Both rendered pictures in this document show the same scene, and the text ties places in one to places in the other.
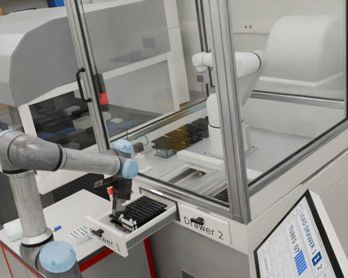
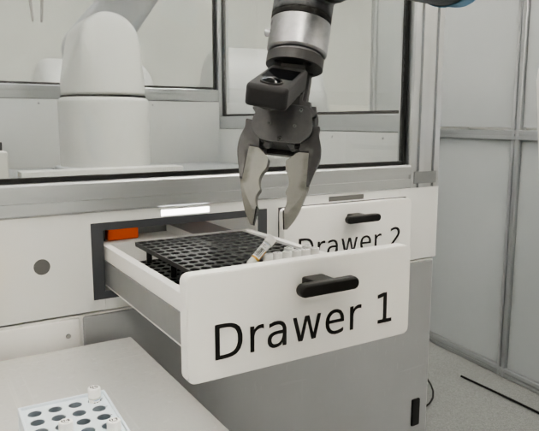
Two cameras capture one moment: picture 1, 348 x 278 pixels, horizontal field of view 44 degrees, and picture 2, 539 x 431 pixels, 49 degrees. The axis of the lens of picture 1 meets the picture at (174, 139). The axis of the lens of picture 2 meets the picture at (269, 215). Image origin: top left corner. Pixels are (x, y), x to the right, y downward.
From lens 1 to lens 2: 2.10 m
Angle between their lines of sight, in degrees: 78
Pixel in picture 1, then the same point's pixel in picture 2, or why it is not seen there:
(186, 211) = (309, 218)
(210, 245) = not seen: hidden behind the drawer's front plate
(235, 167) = (435, 55)
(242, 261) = (420, 282)
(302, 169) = not seen: hidden behind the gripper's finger
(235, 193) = (427, 119)
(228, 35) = not seen: outside the picture
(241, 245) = (424, 241)
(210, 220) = (376, 208)
